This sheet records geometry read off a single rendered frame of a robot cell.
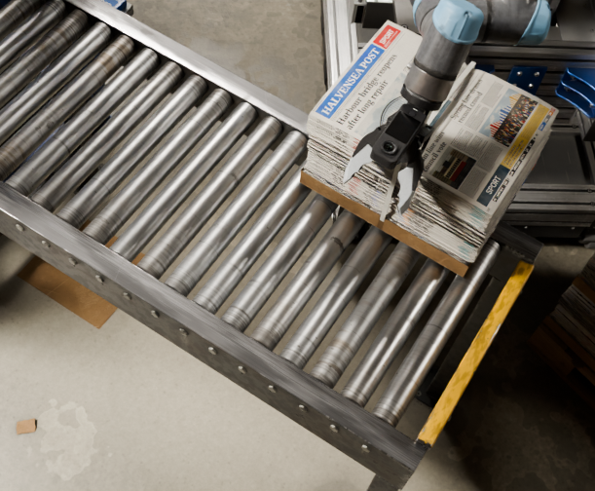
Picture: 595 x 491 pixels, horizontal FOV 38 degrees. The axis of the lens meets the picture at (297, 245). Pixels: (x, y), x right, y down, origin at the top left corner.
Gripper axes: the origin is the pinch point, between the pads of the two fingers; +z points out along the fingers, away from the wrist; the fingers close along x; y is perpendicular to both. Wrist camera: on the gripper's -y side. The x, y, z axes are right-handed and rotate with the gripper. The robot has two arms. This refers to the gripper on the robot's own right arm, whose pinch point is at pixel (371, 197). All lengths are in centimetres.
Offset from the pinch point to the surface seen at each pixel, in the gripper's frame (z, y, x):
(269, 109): 7.7, 27.9, 33.4
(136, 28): 7, 29, 70
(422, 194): -1.8, 7.4, -6.6
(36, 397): 108, 14, 62
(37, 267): 93, 41, 88
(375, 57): -15.4, 20.7, 14.6
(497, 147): -12.8, 16.1, -13.6
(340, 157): 0.6, 9.3, 10.3
